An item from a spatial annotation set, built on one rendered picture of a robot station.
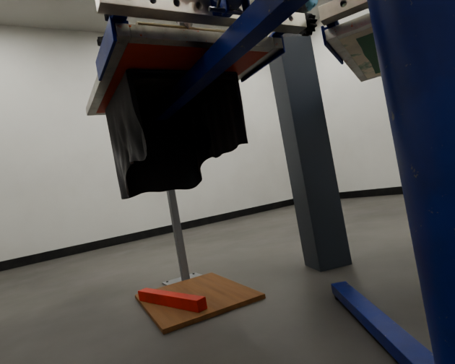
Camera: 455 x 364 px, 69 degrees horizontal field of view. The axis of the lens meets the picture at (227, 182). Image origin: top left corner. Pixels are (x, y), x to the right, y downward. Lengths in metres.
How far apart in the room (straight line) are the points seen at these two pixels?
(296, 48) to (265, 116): 4.31
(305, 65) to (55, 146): 3.69
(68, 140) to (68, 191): 0.68
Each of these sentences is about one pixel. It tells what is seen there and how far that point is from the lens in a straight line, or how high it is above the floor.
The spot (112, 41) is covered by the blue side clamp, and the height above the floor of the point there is 0.94.
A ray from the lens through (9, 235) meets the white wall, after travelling 4.77.
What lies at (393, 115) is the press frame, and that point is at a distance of 0.54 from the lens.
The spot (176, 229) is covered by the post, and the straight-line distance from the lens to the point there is 1.95.
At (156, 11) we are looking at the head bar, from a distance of 1.02.
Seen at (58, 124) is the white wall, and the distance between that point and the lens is 4.91.
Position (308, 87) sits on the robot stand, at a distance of 1.81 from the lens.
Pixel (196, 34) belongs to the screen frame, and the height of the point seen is 0.98.
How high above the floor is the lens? 0.49
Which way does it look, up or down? 1 degrees up
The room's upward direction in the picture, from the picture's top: 10 degrees counter-clockwise
